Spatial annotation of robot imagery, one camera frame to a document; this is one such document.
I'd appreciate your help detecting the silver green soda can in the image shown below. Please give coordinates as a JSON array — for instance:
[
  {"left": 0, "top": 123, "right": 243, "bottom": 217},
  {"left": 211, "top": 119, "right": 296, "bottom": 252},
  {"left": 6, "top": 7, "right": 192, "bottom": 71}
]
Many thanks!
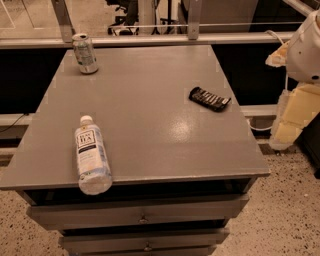
[{"left": 72, "top": 33, "right": 98, "bottom": 74}]

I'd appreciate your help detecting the grey drawer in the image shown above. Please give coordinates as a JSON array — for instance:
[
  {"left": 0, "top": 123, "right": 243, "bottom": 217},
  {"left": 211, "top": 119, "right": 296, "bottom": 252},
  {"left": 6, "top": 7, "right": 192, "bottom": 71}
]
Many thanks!
[
  {"left": 60, "top": 228, "right": 229, "bottom": 253},
  {"left": 27, "top": 194, "right": 249, "bottom": 230}
]

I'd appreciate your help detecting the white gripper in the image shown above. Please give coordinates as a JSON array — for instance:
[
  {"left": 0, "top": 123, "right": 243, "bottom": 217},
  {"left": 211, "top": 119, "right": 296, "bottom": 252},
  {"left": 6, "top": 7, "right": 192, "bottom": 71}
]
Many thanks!
[{"left": 265, "top": 10, "right": 320, "bottom": 150}]

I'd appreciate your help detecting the blue plastic water bottle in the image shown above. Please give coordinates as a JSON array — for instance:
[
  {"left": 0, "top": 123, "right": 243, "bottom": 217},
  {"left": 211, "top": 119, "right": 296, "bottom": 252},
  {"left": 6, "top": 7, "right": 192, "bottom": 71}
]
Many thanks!
[{"left": 75, "top": 115, "right": 112, "bottom": 195}]

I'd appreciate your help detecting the black office chair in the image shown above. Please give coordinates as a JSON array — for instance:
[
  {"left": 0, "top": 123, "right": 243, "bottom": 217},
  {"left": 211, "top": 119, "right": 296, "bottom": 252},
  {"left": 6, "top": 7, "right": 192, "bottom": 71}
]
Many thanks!
[{"left": 105, "top": 0, "right": 138, "bottom": 36}]

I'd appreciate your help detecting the grey drawer cabinet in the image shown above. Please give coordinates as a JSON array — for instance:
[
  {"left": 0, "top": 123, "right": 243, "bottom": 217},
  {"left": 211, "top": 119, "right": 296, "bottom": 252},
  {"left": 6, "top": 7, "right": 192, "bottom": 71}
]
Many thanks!
[{"left": 1, "top": 46, "right": 268, "bottom": 256}]

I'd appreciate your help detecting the top grey drawer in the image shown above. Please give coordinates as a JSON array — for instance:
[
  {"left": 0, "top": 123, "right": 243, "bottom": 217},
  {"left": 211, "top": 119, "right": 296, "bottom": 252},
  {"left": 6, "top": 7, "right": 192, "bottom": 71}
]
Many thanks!
[{"left": 27, "top": 194, "right": 249, "bottom": 230}]

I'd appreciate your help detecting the white cable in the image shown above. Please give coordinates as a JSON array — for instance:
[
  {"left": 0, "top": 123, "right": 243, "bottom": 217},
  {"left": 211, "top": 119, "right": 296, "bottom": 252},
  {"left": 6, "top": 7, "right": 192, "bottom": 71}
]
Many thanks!
[{"left": 247, "top": 29, "right": 290, "bottom": 132}]

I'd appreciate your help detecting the black rxbar chocolate wrapper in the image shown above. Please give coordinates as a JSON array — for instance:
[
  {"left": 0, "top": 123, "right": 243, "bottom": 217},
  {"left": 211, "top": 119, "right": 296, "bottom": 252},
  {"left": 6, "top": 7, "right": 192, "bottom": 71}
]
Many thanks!
[{"left": 189, "top": 87, "right": 231, "bottom": 112}]

